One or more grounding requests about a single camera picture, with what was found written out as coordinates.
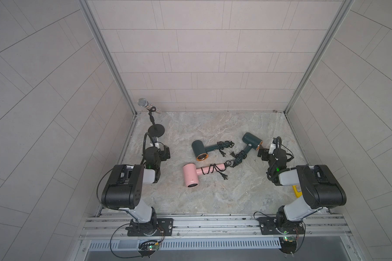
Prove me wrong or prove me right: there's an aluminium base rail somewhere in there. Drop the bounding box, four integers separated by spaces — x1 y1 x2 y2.
79 214 352 240

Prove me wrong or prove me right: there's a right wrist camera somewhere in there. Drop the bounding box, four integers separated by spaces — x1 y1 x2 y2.
269 137 282 154

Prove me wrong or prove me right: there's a black microphone stand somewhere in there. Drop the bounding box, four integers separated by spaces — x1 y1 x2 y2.
137 98 165 138

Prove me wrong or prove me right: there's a yellow sticker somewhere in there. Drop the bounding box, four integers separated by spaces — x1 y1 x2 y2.
292 185 303 198

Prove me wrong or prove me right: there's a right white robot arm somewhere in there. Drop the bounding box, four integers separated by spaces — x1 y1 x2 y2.
258 147 347 234

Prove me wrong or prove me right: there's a green hair dryer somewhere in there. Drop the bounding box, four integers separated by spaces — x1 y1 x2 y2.
231 132 263 167
191 140 235 161

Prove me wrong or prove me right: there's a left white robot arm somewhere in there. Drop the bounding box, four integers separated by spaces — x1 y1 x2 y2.
96 145 173 237

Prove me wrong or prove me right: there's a pink dryer black cord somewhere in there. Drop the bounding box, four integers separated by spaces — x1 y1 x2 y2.
200 159 234 181

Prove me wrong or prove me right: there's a pink hair dryer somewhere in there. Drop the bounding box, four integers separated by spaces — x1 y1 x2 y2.
182 163 228 188

